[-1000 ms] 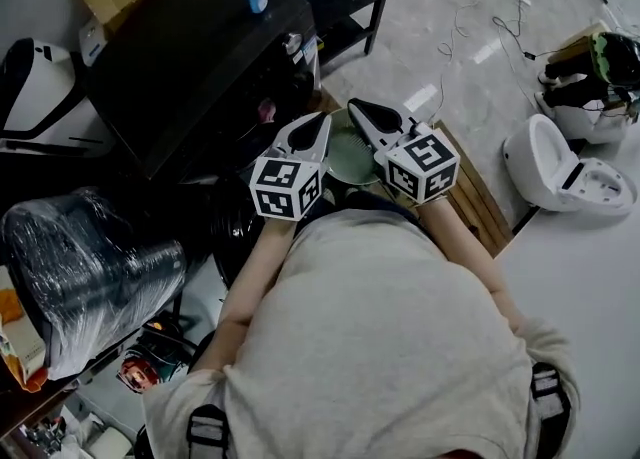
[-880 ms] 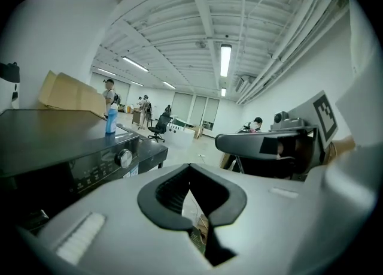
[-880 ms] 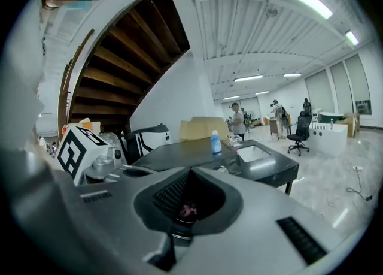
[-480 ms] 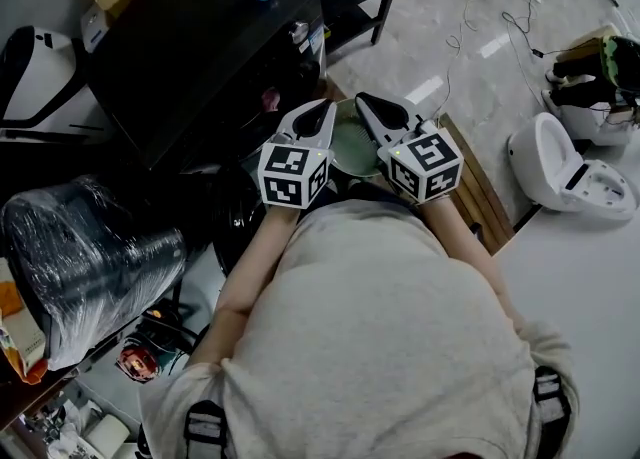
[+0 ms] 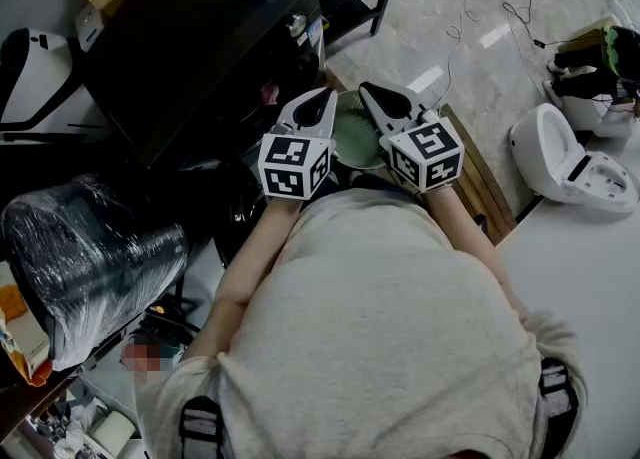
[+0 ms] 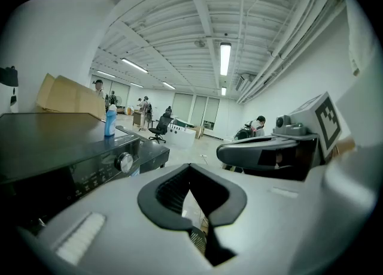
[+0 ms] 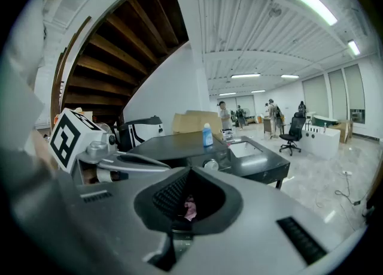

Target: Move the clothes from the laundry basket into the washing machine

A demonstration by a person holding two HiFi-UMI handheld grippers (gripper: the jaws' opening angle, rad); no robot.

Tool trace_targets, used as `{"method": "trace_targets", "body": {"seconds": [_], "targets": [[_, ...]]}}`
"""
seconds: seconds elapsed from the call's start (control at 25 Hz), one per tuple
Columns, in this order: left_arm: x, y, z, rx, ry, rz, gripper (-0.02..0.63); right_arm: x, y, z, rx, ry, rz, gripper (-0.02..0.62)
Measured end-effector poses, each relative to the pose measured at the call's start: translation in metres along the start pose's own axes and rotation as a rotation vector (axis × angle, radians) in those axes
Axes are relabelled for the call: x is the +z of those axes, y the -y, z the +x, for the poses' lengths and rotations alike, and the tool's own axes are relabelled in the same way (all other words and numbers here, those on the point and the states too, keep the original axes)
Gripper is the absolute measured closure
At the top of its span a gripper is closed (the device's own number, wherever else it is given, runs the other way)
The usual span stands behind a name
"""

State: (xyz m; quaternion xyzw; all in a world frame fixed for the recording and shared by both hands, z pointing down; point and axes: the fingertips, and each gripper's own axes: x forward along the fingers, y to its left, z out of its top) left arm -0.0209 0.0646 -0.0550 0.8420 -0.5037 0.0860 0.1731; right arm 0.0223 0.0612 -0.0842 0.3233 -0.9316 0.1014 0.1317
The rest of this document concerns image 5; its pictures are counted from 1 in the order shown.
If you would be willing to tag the round slatted laundry basket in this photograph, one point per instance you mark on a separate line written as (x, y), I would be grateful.
(357, 147)

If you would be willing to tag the person's beige shirt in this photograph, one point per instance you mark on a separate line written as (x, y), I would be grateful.
(375, 322)

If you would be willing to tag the white toilet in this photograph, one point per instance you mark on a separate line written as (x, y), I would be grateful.
(585, 112)

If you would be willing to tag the white box blue label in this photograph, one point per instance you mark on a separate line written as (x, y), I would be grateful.
(90, 27)

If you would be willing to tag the orange and white box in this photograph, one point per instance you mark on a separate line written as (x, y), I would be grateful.
(20, 327)

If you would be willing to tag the dark grey washing machine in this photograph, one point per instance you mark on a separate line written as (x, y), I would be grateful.
(190, 47)

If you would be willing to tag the curved wooden platform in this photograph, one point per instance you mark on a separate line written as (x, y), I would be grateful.
(480, 187)

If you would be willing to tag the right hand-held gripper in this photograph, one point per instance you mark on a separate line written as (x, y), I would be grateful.
(425, 157)

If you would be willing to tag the person's right forearm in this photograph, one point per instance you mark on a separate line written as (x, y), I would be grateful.
(450, 217)

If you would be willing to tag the person's left forearm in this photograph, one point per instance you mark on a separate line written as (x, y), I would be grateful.
(260, 247)

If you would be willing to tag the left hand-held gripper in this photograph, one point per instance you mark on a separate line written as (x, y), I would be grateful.
(295, 167)

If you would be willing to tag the white plastic device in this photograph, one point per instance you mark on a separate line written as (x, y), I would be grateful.
(545, 147)

